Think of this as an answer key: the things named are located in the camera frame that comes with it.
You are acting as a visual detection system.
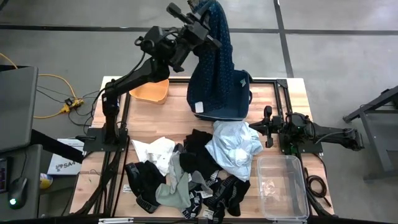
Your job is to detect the clear plastic container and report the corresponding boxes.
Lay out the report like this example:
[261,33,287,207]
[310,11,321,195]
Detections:
[256,154,310,221]

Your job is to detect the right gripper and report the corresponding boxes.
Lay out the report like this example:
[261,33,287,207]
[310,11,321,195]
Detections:
[248,105,285,149]

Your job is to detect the navy dotted cloth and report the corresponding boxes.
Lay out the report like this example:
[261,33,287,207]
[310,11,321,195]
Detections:
[186,0,236,114]

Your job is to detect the coiled black cable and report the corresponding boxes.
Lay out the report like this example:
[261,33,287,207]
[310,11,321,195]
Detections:
[303,167,332,208]

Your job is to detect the black diagonal beam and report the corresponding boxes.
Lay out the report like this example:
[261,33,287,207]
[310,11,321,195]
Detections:
[30,129,85,164]

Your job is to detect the black floor cable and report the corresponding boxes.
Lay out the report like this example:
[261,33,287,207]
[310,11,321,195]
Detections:
[36,85,101,126]

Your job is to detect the grey desk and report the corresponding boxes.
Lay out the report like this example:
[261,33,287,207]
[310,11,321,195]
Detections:
[0,144,43,220]

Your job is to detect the white cloth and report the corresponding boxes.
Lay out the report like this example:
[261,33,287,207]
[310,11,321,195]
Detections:
[131,136,176,177]

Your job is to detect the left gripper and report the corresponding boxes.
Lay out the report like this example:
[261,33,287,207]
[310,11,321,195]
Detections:
[167,0,223,50]

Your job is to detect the yellow white ball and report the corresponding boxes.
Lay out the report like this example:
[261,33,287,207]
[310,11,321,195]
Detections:
[39,172,53,190]

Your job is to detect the yellow power splitter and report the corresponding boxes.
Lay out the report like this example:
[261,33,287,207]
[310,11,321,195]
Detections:
[60,98,85,114]

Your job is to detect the yellow cable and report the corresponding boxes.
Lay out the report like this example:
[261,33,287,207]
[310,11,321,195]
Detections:
[0,52,85,119]

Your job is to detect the white cardboard box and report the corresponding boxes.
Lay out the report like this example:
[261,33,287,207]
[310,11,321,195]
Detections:
[47,138,85,175]

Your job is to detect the pale green sock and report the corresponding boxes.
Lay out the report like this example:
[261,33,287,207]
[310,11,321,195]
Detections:
[155,174,192,209]
[167,151,191,187]

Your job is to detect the black sock with white pattern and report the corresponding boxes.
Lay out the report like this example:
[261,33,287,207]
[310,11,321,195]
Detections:
[181,189,203,220]

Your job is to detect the black computer mouse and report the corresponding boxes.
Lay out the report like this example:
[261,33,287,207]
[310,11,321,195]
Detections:
[7,176,28,210]

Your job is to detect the black cable bundle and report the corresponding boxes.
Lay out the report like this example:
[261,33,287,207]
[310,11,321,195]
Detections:
[73,136,130,216]

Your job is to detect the light blue shirt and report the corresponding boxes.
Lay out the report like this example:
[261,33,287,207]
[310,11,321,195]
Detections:
[204,120,264,182]

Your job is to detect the black underwear grey waistband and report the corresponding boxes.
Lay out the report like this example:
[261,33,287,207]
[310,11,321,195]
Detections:
[125,161,167,214]

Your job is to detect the black metal stand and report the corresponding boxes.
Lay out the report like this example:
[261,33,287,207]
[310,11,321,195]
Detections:
[343,85,398,181]

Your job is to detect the orange plastic bin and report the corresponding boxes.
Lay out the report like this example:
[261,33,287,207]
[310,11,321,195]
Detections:
[129,78,170,105]

